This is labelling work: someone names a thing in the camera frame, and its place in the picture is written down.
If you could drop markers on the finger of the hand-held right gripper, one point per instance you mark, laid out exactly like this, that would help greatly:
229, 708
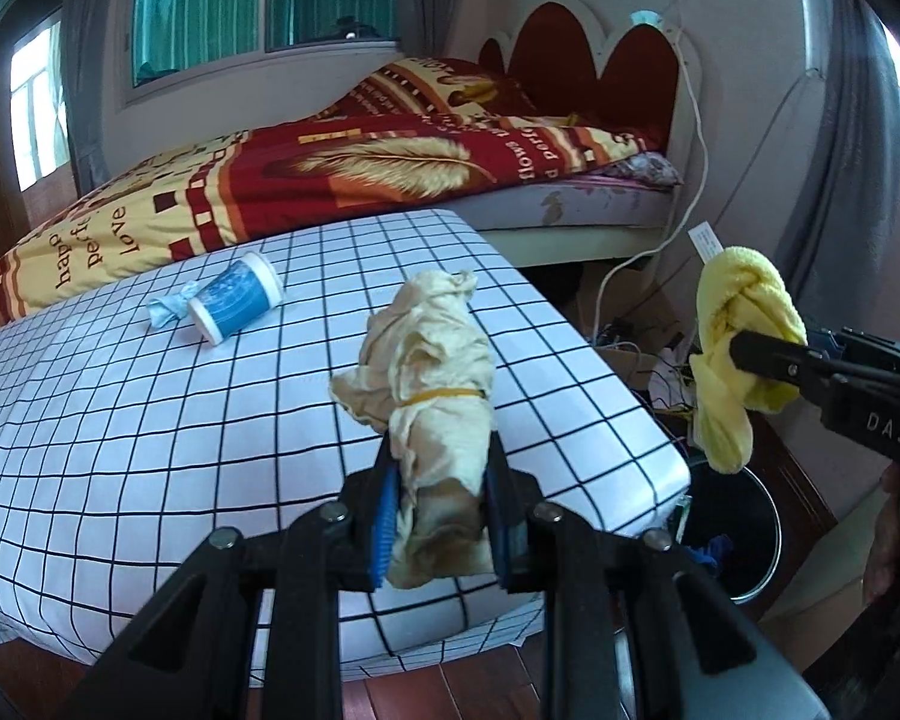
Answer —
772, 364
825, 345

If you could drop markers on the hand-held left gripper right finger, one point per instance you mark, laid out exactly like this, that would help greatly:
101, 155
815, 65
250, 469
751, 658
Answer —
499, 532

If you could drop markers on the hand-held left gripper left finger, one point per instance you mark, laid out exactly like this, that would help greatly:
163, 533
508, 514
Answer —
386, 532

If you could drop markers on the yellow cloth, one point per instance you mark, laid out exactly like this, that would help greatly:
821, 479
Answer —
727, 300

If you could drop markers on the beige cloth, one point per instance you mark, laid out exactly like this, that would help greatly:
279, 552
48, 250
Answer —
435, 405

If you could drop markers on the black trash bin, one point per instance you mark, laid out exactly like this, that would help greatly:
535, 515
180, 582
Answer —
750, 510

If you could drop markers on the wooden nightstand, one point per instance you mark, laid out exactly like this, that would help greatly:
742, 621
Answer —
795, 465

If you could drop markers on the white paper tag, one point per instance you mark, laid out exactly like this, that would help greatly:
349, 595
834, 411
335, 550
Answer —
706, 240

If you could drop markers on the cardboard box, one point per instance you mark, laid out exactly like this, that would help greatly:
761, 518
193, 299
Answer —
630, 367

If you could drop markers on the grey curtain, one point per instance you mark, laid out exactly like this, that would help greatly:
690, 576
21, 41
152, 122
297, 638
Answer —
90, 90
862, 127
439, 0

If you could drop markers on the floral pillow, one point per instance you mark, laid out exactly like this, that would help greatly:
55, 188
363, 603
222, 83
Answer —
649, 169

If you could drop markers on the pale bed mattress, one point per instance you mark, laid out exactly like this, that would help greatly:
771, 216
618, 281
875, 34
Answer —
592, 206

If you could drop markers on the blue white cup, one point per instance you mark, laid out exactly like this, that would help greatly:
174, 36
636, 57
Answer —
232, 300

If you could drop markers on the light blue wrapper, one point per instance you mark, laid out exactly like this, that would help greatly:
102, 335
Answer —
166, 309

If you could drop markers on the round white light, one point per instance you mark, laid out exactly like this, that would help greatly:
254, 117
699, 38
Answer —
647, 16

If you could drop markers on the bed with red-yellow blanket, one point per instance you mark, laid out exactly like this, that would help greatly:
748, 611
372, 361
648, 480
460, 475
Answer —
307, 165

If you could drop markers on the red white bed headboard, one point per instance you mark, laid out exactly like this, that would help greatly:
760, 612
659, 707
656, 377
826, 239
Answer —
555, 45

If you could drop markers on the large green-tinted window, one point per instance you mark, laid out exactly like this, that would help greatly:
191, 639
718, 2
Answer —
195, 22

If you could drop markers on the small bright window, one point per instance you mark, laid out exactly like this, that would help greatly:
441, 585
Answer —
37, 105

